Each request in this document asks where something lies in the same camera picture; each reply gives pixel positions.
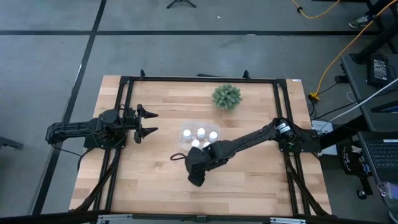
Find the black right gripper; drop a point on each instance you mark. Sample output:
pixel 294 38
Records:
pixel 196 160

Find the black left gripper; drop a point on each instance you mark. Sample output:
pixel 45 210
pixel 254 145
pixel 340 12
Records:
pixel 130 123

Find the white paper box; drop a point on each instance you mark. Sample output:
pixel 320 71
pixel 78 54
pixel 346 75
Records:
pixel 323 126

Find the grey side desk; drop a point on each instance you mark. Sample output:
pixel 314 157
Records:
pixel 357 76

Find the clear plastic basket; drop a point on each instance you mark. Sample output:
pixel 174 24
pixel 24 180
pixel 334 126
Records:
pixel 183 144

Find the small green potted plant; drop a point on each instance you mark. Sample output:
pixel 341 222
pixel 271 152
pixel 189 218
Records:
pixel 227 96

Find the person's shoe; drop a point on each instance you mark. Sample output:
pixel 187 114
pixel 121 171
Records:
pixel 360 22

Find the black gantry bar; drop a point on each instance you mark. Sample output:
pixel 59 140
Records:
pixel 155 216

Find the black caster wheel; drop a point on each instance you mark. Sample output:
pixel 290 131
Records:
pixel 361 194

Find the black printed bag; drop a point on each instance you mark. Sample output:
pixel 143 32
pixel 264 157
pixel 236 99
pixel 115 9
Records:
pixel 354 160

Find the black laptop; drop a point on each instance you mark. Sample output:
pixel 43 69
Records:
pixel 384 155

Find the person's leg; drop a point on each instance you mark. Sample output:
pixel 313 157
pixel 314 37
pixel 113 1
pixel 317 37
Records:
pixel 377 7

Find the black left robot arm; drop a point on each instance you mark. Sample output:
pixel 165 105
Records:
pixel 71 127

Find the black power adapter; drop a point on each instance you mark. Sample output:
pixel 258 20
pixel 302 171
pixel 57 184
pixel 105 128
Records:
pixel 378 70

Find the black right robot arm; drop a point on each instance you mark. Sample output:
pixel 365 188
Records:
pixel 248 138

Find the clear plastic bag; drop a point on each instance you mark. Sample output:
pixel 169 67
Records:
pixel 388 193

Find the black desk leg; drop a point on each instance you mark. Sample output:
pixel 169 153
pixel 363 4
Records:
pixel 373 48

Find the black aluminium table frame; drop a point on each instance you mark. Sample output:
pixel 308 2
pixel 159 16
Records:
pixel 202 79

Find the black floor stand foot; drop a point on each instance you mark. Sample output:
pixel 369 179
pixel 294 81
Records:
pixel 11 143

